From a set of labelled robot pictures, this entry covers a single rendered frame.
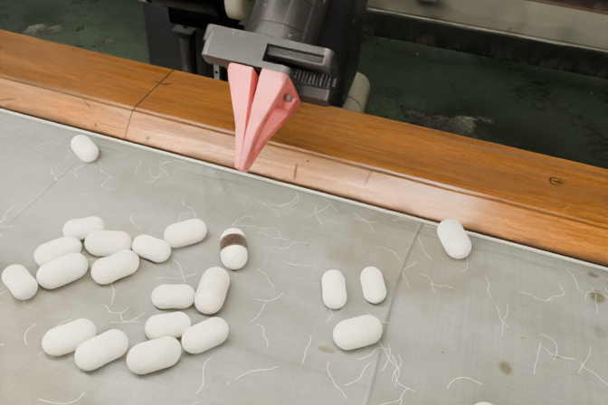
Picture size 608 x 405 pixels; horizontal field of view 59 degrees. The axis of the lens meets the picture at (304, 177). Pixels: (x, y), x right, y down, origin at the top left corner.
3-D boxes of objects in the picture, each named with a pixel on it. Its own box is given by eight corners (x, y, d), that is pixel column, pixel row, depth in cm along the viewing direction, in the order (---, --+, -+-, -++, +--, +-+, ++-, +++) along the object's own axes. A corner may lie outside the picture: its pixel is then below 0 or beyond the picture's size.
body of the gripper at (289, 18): (327, 72, 39) (353, -20, 40) (198, 44, 41) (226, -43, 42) (335, 100, 45) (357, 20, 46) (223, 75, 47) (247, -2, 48)
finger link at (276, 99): (259, 170, 38) (295, 48, 39) (168, 145, 40) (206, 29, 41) (278, 184, 45) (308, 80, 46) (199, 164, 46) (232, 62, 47)
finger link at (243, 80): (290, 178, 38) (327, 55, 39) (198, 154, 39) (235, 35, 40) (305, 192, 44) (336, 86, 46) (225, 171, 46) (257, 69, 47)
